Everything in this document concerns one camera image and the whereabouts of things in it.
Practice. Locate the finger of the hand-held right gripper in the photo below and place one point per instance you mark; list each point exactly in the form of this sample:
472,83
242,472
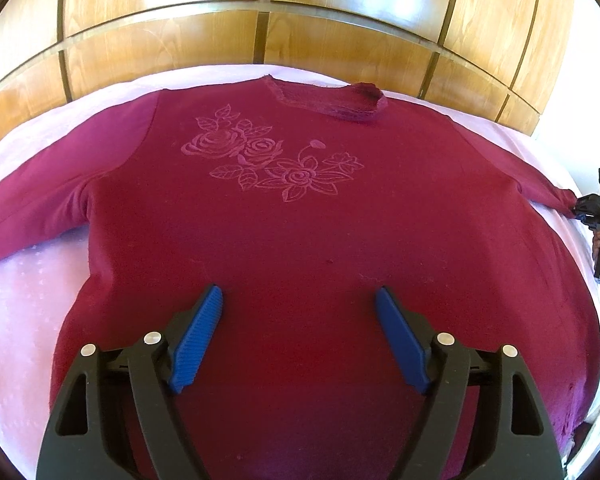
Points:
585,208

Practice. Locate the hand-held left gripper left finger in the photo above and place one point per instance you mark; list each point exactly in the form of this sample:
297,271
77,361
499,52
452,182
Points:
198,336

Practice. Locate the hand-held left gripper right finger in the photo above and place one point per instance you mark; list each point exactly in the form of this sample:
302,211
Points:
400,336

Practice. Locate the maroon sweater with rose print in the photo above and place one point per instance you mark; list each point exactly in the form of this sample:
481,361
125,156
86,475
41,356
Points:
300,240

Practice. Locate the pink bed sheet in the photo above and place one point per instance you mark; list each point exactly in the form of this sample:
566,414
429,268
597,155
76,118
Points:
25,300

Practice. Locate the wooden panelled headboard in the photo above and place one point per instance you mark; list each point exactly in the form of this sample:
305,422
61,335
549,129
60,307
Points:
180,50

